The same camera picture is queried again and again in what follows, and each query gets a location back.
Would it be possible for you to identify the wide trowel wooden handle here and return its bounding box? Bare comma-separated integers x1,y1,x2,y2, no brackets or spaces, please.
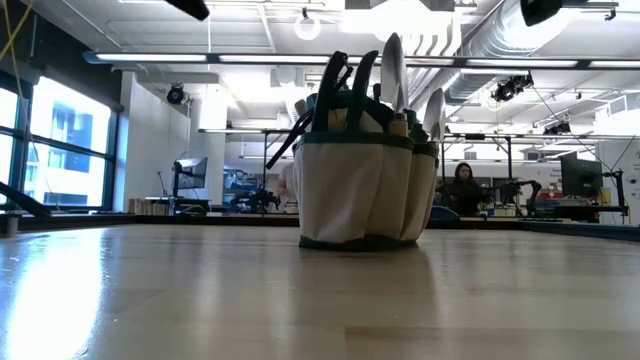
421,87,448,144

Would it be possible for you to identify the narrow trowel wooden handle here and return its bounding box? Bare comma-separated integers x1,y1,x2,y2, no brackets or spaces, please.
379,32,411,139

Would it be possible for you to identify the black wrist strap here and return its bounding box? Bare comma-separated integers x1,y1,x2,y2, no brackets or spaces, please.
264,110,314,170

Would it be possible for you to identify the overhead light bar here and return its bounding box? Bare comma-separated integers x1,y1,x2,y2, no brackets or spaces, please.
83,49,640,71

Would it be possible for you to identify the black ceiling-mounted device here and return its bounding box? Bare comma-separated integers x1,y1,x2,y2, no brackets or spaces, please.
492,72,535,103

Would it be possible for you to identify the monitor on stand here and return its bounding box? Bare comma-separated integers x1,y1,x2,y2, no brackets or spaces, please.
171,156,209,200

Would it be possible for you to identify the large window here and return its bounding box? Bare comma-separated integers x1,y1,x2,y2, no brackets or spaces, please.
0,74,120,211

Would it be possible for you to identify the black monitor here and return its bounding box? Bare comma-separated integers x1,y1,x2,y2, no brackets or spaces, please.
559,152,604,198

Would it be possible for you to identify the person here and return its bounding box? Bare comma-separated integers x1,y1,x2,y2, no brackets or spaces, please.
442,162,485,218
277,162,297,202

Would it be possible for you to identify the brown slatted crate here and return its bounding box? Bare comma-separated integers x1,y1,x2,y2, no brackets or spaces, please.
127,197,174,216

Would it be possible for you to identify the black slanted strut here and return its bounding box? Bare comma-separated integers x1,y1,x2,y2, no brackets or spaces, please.
0,180,52,219

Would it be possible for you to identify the silver air duct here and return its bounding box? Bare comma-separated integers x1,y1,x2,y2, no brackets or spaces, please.
408,0,569,110

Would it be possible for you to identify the white ring lamp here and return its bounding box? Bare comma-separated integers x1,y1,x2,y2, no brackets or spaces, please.
292,10,323,43

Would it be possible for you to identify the black stand frame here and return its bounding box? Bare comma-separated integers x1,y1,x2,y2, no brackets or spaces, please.
439,132,515,216

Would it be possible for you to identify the black curved frame handle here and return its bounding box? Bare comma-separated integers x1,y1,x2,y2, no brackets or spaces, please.
429,205,460,224

